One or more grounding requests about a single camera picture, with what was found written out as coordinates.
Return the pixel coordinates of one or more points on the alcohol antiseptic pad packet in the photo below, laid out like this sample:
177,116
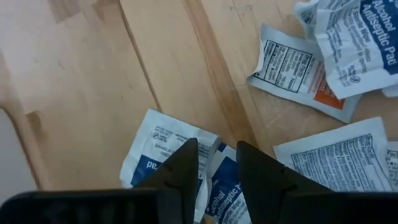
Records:
225,186
155,137
357,46

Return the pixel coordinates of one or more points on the white packet black print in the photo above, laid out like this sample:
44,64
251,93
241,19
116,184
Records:
339,161

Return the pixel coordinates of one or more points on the orange striped white packet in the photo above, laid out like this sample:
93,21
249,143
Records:
289,68

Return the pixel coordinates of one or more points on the white printed first aid packet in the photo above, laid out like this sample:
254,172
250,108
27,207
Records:
391,91
306,15
392,161

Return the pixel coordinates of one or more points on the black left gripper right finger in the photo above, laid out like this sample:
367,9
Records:
267,193

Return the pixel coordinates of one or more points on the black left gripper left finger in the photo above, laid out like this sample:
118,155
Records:
180,186

